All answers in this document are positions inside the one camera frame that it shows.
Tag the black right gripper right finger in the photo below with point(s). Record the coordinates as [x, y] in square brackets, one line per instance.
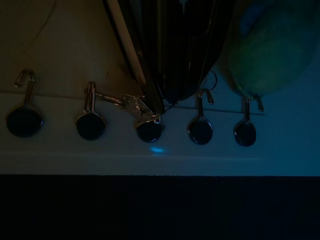
[202, 45]

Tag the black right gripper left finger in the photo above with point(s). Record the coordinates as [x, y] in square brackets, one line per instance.
[170, 50]

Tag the key bunch black card holder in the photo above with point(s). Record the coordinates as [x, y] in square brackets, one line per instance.
[136, 106]

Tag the black round wall hook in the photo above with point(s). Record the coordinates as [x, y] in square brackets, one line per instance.
[200, 132]
[243, 135]
[23, 123]
[90, 127]
[149, 132]

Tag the white hook rail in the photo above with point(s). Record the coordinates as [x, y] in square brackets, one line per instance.
[62, 147]

